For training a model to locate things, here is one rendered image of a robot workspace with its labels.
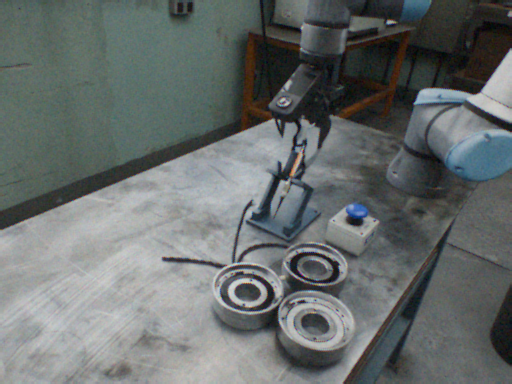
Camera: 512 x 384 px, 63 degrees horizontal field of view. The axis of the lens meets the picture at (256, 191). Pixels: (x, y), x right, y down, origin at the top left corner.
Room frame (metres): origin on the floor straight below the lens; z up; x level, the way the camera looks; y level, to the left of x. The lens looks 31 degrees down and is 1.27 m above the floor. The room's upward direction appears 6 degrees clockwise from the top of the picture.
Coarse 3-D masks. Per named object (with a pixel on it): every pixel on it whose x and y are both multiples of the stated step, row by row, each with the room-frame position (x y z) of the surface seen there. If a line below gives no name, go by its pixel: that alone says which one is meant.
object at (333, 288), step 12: (288, 252) 0.55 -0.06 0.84; (324, 252) 0.57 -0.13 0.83; (336, 252) 0.56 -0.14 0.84; (288, 264) 0.53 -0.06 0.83; (300, 264) 0.53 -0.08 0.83; (312, 264) 0.55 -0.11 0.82; (324, 264) 0.54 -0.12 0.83; (288, 276) 0.50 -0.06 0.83; (312, 276) 0.50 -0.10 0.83; (324, 276) 0.51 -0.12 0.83; (300, 288) 0.48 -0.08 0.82; (312, 288) 0.47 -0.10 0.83; (324, 288) 0.47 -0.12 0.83; (336, 288) 0.48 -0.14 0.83
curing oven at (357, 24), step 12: (276, 0) 3.00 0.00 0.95; (288, 0) 2.95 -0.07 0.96; (300, 0) 2.90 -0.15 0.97; (276, 12) 3.00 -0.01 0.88; (288, 12) 2.94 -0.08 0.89; (300, 12) 2.89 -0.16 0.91; (288, 24) 2.94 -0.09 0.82; (300, 24) 2.89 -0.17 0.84; (360, 24) 2.76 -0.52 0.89; (372, 24) 2.91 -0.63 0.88; (384, 24) 3.17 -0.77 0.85; (348, 36) 2.75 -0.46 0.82
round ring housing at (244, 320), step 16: (224, 272) 0.48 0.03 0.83; (256, 272) 0.50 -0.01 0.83; (272, 272) 0.49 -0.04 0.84; (240, 288) 0.47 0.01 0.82; (256, 288) 0.47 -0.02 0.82; (224, 304) 0.41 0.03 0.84; (240, 304) 0.43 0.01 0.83; (256, 304) 0.43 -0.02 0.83; (272, 304) 0.43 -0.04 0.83; (224, 320) 0.42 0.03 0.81; (240, 320) 0.40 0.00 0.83; (256, 320) 0.40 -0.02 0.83
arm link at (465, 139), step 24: (504, 72) 0.78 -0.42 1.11; (480, 96) 0.79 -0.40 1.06; (504, 96) 0.76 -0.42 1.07; (456, 120) 0.78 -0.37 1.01; (480, 120) 0.75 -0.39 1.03; (504, 120) 0.73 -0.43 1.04; (432, 144) 0.82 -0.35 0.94; (456, 144) 0.74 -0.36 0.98; (480, 144) 0.71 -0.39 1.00; (504, 144) 0.72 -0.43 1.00; (456, 168) 0.73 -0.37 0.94; (480, 168) 0.72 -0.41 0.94; (504, 168) 0.73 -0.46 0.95
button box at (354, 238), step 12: (336, 216) 0.66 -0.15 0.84; (348, 216) 0.66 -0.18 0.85; (336, 228) 0.63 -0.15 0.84; (348, 228) 0.62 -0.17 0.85; (360, 228) 0.63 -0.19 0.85; (372, 228) 0.63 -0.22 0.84; (336, 240) 0.63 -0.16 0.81; (348, 240) 0.62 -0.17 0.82; (360, 240) 0.60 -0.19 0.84; (372, 240) 0.65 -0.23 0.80; (348, 252) 0.61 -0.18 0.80; (360, 252) 0.61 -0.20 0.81
